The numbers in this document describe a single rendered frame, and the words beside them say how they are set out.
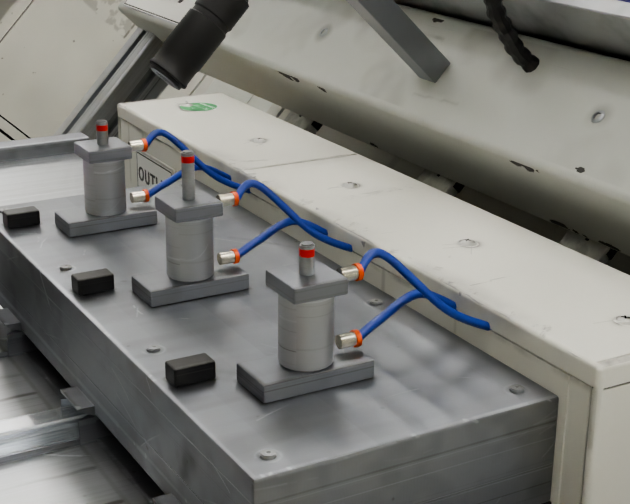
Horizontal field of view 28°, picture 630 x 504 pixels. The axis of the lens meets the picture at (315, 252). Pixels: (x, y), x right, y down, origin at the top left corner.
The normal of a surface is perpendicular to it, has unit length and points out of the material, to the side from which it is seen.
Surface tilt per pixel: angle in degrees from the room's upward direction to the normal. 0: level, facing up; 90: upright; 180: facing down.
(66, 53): 90
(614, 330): 43
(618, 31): 180
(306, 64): 90
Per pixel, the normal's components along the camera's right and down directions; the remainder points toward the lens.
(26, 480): 0.01, -0.94
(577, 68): -0.62, -0.53
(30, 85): 0.50, 0.29
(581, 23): -0.60, 0.80
